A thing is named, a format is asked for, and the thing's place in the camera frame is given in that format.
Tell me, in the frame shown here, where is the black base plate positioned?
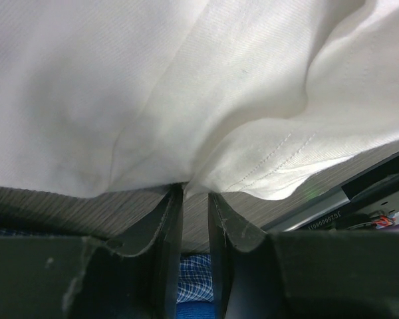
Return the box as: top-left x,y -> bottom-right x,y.
261,152 -> 399,232

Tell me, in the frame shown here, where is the blue checkered cloth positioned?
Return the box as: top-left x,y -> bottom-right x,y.
0,225 -> 215,303

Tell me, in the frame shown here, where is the white t shirt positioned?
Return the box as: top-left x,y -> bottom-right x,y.
0,1 -> 399,200

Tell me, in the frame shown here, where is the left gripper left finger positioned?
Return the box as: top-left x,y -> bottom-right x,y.
0,185 -> 183,318

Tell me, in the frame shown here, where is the blue t shirt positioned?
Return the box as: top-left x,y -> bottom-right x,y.
176,302 -> 215,319

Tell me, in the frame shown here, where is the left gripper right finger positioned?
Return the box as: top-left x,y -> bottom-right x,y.
208,194 -> 399,318

